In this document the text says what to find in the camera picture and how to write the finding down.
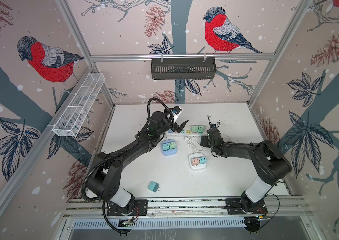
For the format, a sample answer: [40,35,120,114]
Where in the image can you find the white long power strip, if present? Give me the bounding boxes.
[166,126,207,138]

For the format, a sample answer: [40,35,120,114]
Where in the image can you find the white square power strip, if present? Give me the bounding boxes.
[188,153,207,171]

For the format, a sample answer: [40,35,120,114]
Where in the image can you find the pink charger plug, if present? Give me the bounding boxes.
[191,158,199,166]

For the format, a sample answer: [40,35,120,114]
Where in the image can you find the blue square power strip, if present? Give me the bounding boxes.
[160,139,177,156]

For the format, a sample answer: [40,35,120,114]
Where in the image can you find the teal charger front lowest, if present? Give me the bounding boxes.
[148,181,159,193]

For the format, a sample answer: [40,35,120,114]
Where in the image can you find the light green charger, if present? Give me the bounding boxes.
[198,126,205,134]

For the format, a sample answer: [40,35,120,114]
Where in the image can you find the teal charger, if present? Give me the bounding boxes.
[161,143,170,151]

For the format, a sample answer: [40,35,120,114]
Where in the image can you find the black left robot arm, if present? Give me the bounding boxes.
[80,97,187,213]

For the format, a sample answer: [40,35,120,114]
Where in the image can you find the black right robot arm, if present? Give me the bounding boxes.
[200,128,292,214]

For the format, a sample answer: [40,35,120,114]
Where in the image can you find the black hanging basket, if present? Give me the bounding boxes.
[151,58,216,80]

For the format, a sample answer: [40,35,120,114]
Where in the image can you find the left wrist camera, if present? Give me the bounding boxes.
[170,106,183,122]

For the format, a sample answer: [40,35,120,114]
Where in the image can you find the white square strip cable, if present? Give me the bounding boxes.
[186,137,203,154]

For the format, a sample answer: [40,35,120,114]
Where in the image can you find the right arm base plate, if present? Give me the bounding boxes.
[223,198,268,215]

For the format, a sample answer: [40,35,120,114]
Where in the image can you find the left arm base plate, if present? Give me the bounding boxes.
[106,199,148,217]

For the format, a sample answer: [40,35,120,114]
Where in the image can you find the white wire mesh shelf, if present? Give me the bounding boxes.
[52,73,105,137]

